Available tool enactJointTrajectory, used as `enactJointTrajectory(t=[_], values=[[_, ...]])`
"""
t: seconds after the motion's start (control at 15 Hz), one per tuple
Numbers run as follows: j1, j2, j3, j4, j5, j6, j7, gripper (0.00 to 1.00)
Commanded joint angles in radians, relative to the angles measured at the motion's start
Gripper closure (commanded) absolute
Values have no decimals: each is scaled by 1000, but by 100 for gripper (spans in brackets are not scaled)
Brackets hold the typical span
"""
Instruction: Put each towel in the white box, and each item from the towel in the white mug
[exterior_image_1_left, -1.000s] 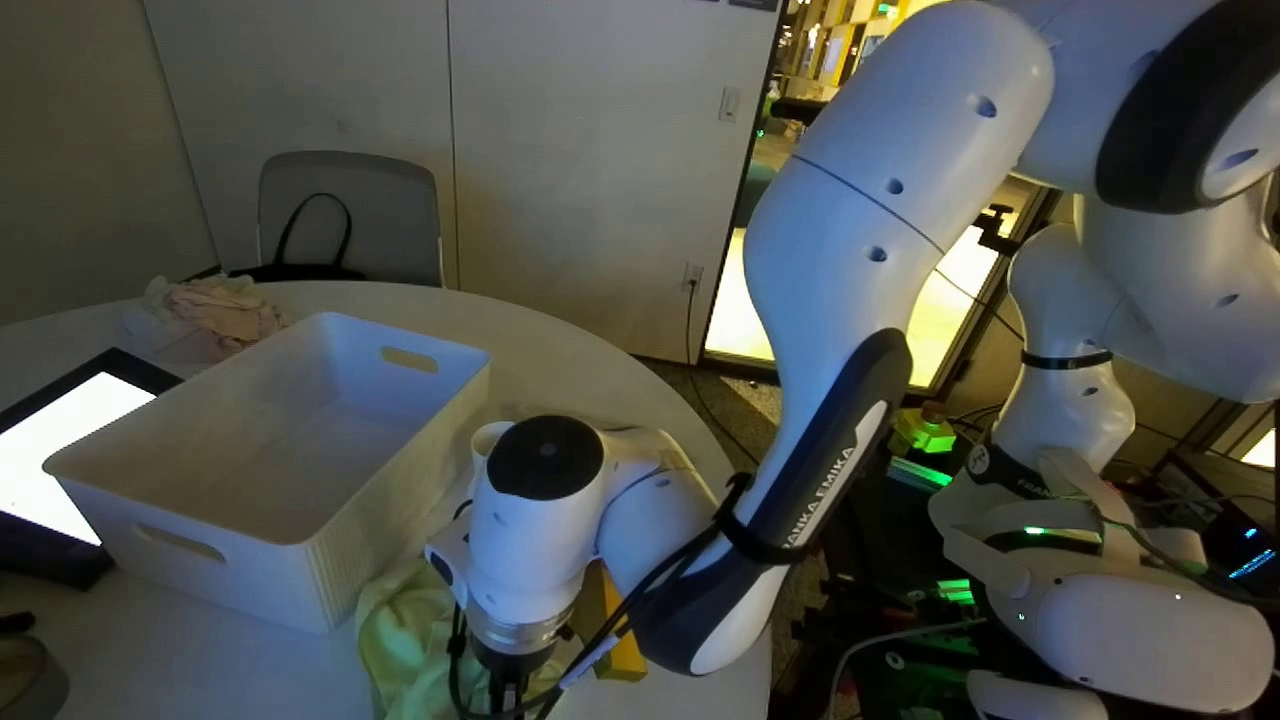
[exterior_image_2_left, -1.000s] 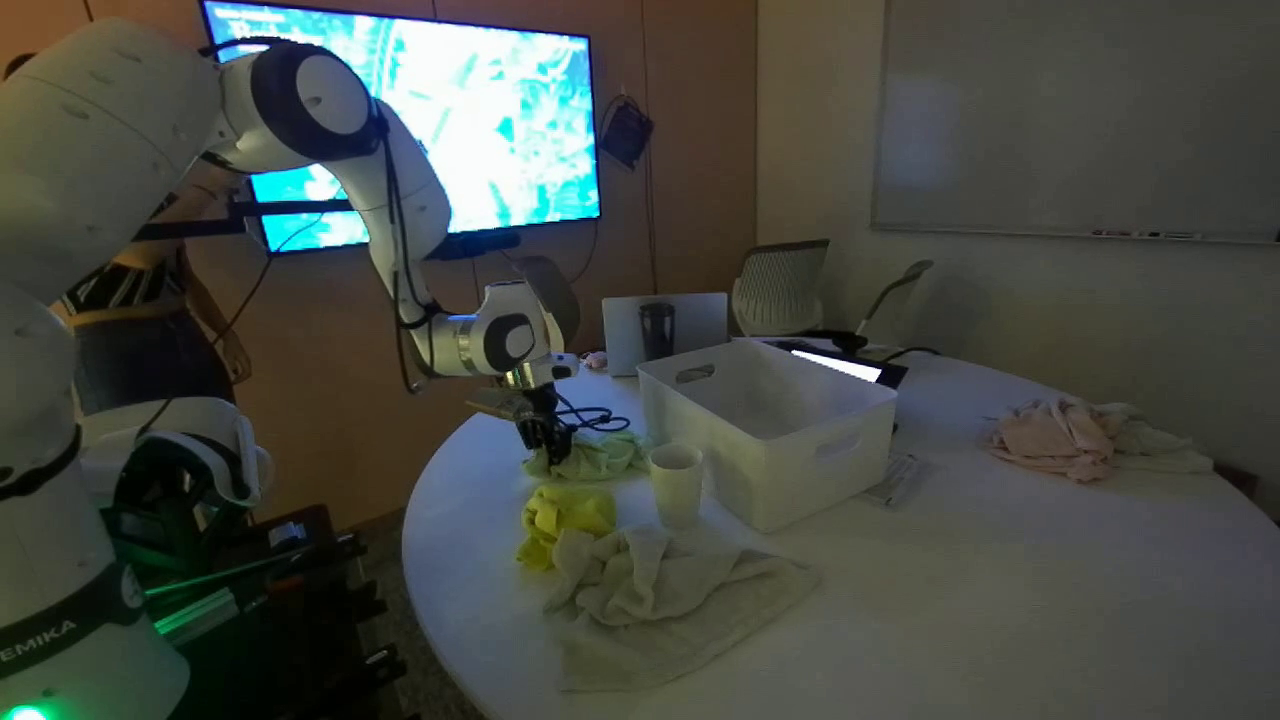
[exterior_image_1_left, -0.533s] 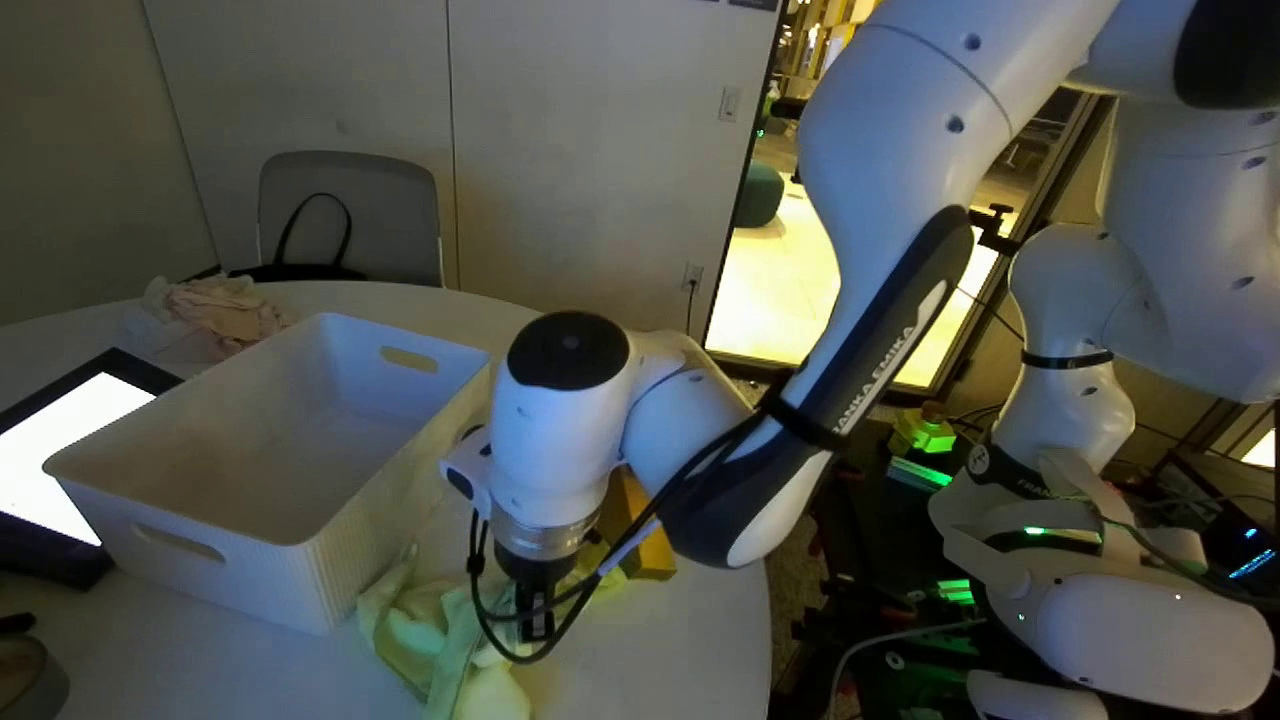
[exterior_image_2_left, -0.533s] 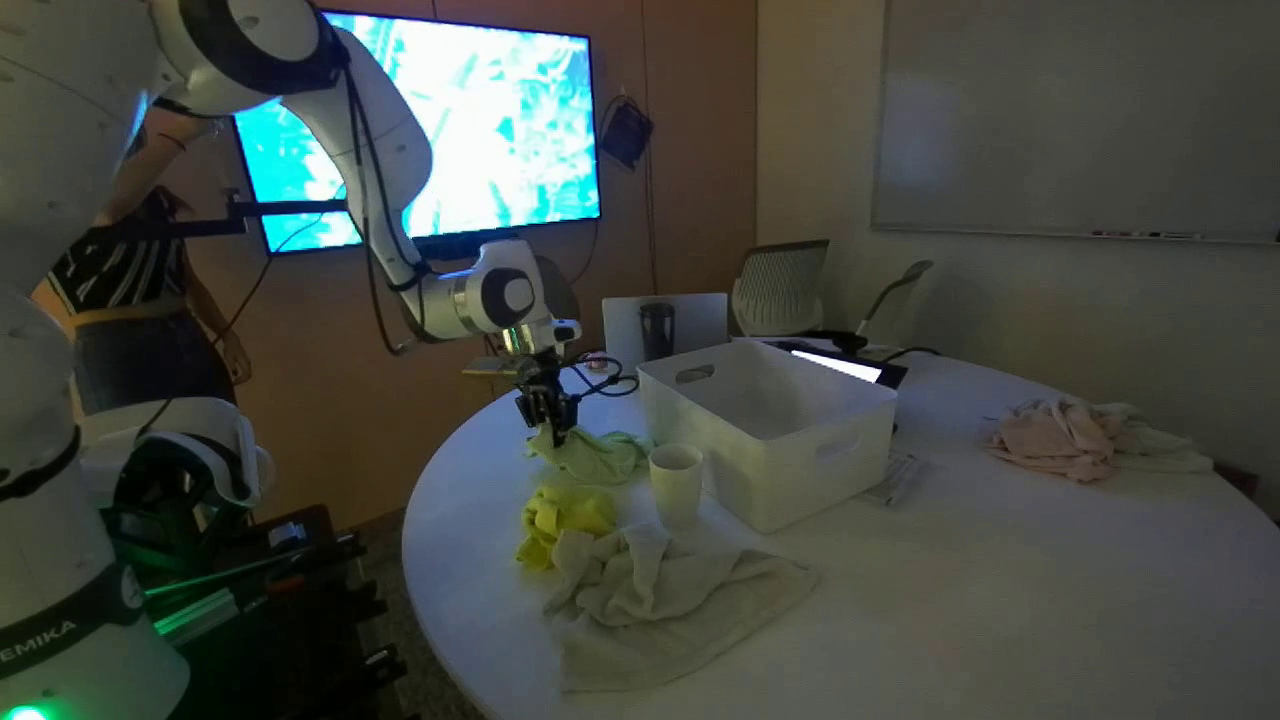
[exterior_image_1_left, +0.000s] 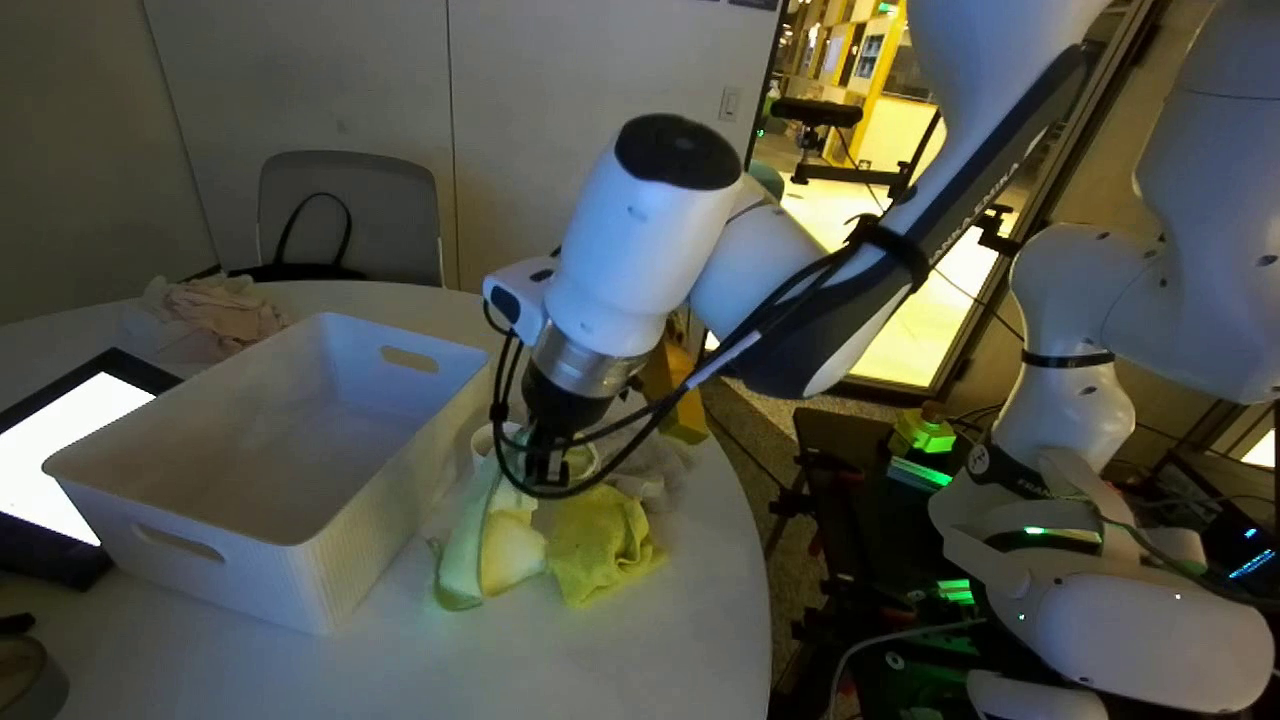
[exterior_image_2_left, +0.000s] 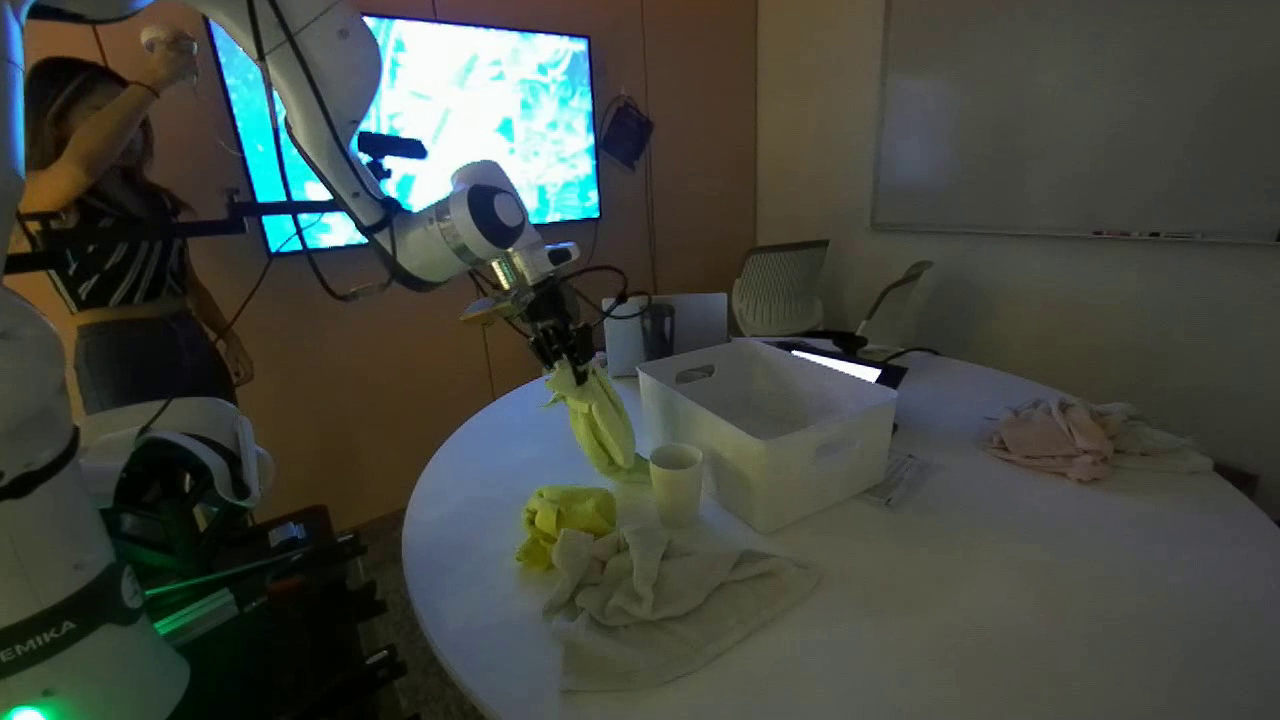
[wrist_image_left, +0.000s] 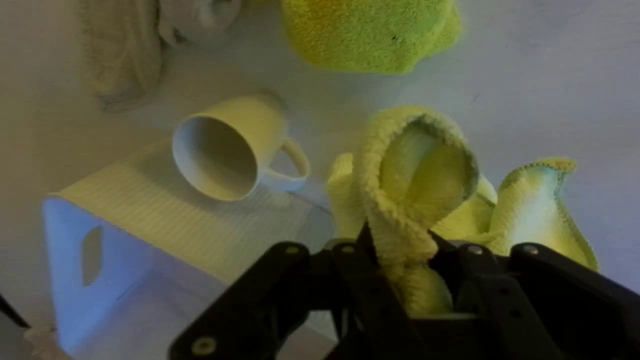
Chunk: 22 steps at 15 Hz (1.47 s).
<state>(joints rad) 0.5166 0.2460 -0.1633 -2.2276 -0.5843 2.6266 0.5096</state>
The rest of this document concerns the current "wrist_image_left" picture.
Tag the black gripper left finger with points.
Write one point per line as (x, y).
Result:
(292, 301)

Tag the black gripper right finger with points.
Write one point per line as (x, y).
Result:
(532, 301)

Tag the pale yellow-green towel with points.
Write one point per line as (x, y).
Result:
(416, 193)

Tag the white beige towel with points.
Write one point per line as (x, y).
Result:
(126, 46)

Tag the white plastic storage box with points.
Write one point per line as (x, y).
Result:
(153, 246)

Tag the white ceramic mug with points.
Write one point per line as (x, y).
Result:
(230, 151)

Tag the bright yellow towel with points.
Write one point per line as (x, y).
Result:
(373, 31)

